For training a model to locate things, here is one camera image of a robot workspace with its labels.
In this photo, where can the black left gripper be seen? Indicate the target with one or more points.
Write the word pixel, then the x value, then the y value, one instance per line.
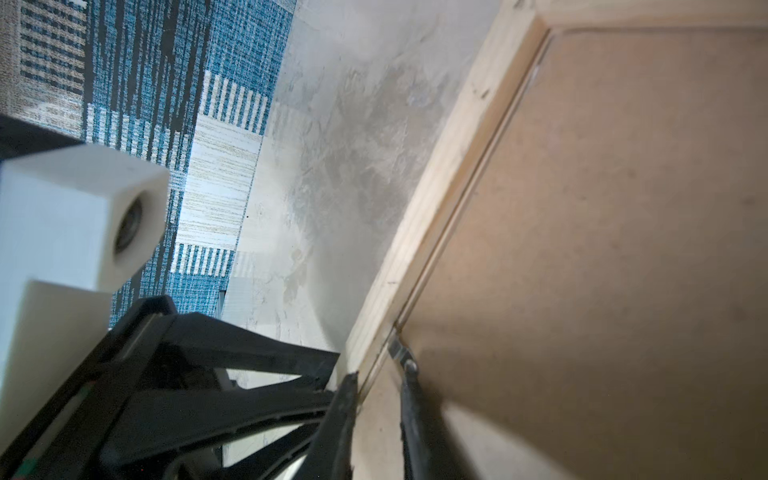
pixel 175 367

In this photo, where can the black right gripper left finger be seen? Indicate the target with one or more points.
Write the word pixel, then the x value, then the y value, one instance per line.
pixel 329 453

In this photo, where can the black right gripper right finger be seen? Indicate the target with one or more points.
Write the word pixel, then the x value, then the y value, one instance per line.
pixel 423 432

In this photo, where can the metal backing board clip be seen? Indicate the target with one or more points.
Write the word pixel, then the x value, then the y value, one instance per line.
pixel 402 356

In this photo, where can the brown cardboard backing board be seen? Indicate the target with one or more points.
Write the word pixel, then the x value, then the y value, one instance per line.
pixel 598 309

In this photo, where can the light wooden picture frame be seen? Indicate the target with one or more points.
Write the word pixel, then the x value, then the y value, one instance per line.
pixel 497 80

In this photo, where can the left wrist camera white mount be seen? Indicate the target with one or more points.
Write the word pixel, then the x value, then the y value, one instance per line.
pixel 76 224

